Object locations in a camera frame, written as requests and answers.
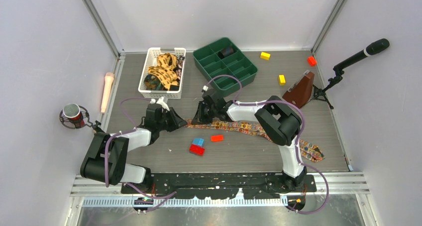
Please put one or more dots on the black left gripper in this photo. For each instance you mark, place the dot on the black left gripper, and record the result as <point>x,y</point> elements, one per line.
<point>177,121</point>

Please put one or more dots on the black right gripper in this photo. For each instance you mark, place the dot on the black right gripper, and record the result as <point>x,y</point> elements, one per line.
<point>200,119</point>

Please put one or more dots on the colourful shell pattern tie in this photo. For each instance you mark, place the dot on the colourful shell pattern tie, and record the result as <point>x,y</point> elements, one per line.
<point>308,150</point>

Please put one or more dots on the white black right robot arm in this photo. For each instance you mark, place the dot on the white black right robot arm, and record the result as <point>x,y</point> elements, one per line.
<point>277,118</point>

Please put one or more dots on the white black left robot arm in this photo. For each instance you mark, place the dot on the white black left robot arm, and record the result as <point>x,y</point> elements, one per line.
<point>106,158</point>

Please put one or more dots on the blue lego brick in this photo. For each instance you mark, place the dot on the blue lego brick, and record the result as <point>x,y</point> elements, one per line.
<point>198,141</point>

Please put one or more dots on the small orange lego brick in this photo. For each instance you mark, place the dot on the small orange lego brick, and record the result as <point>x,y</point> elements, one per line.
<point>217,138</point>

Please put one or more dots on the red lego brick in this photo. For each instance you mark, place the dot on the red lego brick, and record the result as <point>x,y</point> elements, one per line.
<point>196,150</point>

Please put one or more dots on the brown green leaf tie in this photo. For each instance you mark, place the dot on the brown green leaf tie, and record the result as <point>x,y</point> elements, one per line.
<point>152,83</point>

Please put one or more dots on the white perforated plastic basket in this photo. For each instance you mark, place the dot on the white perforated plastic basket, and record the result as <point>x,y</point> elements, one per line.
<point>150,60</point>

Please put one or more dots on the dark floral rose tie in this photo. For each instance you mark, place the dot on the dark floral rose tie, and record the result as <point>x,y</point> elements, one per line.
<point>179,66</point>

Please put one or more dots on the yellow beetle pattern tie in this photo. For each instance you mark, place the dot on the yellow beetle pattern tie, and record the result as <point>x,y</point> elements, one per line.
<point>164,70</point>

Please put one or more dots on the green compartment tray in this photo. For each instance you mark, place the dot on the green compartment tray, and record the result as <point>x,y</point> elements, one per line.
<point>234,70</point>

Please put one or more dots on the rolled dark striped tie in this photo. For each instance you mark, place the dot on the rolled dark striped tie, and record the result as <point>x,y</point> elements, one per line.
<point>225,52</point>

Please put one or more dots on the yellow block upright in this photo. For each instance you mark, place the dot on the yellow block upright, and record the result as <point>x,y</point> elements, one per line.
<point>282,80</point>

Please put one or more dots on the yellow block near tray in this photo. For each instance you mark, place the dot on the yellow block near tray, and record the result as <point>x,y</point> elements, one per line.
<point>265,55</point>

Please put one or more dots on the brown wooden metronome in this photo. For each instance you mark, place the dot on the brown wooden metronome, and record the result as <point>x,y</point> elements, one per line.
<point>300,92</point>

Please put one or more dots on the red silver studio microphone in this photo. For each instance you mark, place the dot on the red silver studio microphone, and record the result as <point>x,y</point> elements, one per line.
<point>74,116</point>

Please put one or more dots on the black microphone tripod stand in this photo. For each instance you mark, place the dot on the black microphone tripod stand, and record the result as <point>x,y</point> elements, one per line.
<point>320,94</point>

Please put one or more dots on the orange red block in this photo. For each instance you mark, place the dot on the orange red block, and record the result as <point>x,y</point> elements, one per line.
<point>311,61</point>

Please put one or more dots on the black handheld microphone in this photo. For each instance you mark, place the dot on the black handheld microphone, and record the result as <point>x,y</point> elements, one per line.
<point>372,49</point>

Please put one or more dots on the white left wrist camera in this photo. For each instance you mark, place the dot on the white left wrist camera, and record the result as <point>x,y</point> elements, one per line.
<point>161,101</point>

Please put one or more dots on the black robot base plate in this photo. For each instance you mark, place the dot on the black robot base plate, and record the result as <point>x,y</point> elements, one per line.
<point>219,186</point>

